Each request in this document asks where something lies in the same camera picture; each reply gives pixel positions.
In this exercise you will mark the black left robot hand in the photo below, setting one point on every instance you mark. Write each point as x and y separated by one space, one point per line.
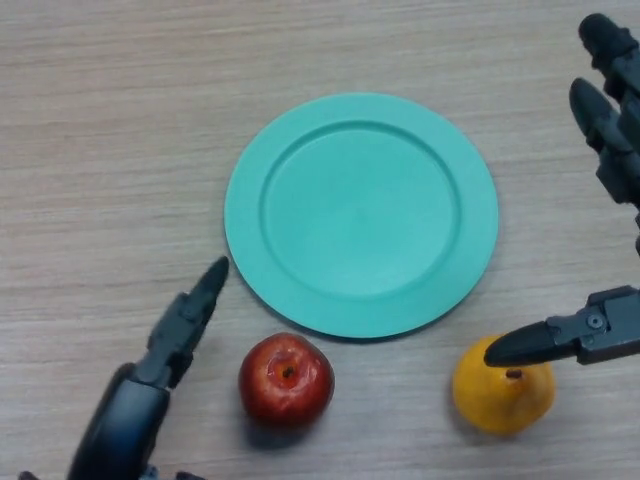
120 425

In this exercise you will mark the yellow pear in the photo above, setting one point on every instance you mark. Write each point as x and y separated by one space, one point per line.
500 400

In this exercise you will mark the green round plate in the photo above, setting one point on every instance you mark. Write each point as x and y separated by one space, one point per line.
360 215

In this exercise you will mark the red apple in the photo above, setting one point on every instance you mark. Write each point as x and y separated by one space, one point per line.
285 382

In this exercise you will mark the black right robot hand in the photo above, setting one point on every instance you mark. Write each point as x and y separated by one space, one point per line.
610 330

